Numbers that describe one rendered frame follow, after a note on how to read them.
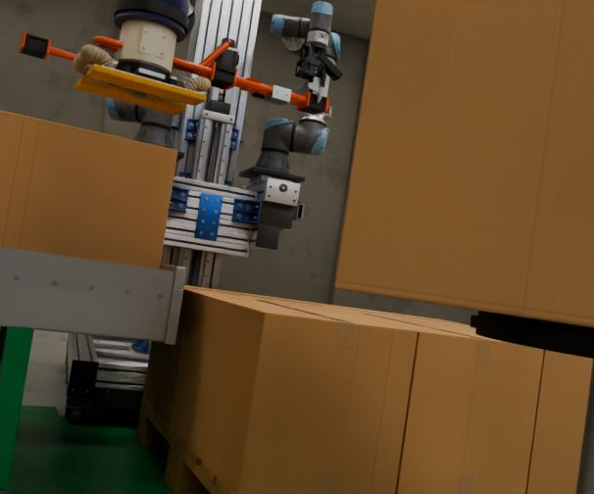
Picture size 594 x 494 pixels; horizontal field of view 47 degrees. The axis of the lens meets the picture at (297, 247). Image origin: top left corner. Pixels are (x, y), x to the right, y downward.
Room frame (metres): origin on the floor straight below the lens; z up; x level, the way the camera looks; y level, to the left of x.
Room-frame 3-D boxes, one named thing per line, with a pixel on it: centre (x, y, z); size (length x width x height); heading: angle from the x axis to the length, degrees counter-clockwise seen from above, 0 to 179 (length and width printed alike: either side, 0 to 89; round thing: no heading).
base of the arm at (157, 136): (2.63, 0.62, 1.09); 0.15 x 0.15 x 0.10
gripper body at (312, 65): (2.35, 0.04, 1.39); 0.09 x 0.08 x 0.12; 117
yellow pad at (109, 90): (2.16, 0.60, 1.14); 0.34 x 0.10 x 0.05; 117
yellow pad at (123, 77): (1.99, 0.51, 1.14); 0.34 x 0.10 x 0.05; 117
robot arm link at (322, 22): (2.36, 0.03, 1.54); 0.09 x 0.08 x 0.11; 178
